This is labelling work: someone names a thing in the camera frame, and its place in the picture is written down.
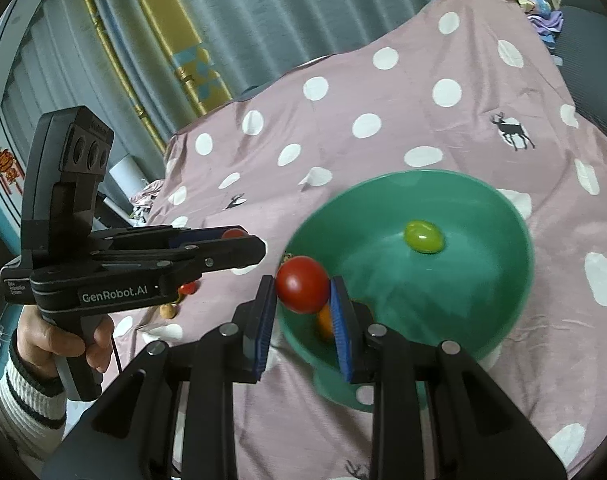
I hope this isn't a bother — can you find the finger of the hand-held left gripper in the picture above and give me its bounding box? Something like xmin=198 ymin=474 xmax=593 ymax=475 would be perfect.
xmin=90 ymin=226 xmax=250 ymax=252
xmin=91 ymin=235 xmax=267 ymax=286

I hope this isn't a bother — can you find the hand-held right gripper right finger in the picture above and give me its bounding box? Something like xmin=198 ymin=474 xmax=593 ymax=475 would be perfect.
xmin=328 ymin=276 xmax=569 ymax=480

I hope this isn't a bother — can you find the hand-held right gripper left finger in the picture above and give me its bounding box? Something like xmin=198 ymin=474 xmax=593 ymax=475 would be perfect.
xmin=41 ymin=275 xmax=279 ymax=480

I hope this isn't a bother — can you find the orange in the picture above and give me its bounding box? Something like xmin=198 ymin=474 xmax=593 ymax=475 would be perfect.
xmin=316 ymin=305 xmax=335 ymax=343

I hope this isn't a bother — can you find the round green tomato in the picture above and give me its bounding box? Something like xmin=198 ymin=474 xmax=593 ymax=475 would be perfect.
xmin=403 ymin=219 xmax=444 ymax=255

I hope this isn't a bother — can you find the green bowl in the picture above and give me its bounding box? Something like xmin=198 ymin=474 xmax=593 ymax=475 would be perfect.
xmin=276 ymin=170 xmax=537 ymax=413

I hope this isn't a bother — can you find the person's left hand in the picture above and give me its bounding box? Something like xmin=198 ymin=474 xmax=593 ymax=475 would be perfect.
xmin=14 ymin=309 xmax=115 ymax=376

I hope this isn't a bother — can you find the pink clothes pile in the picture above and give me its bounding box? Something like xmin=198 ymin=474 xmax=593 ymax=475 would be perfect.
xmin=130 ymin=180 xmax=164 ymax=223

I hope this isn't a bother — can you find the white cylinder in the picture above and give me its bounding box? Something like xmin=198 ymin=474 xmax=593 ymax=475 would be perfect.
xmin=108 ymin=154 xmax=147 ymax=188

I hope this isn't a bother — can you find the yellow curtain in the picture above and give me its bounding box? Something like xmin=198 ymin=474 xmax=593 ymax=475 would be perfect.
xmin=74 ymin=0 xmax=234 ymax=151

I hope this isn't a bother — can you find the pink polka dot blanket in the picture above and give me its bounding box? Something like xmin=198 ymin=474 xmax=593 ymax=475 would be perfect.
xmin=111 ymin=0 xmax=607 ymax=480

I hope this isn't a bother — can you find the grey curtain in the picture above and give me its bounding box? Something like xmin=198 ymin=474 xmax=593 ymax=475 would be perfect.
xmin=14 ymin=0 xmax=464 ymax=171

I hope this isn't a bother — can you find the grey sofa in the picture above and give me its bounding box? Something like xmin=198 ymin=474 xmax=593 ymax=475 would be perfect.
xmin=548 ymin=0 xmax=607 ymax=136

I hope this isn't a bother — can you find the purple clothes pile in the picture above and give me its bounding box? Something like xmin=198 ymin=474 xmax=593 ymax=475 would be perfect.
xmin=516 ymin=0 xmax=567 ymax=53

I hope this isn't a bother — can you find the red wall ornament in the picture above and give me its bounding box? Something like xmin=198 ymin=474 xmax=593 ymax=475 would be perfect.
xmin=0 ymin=147 xmax=25 ymax=193

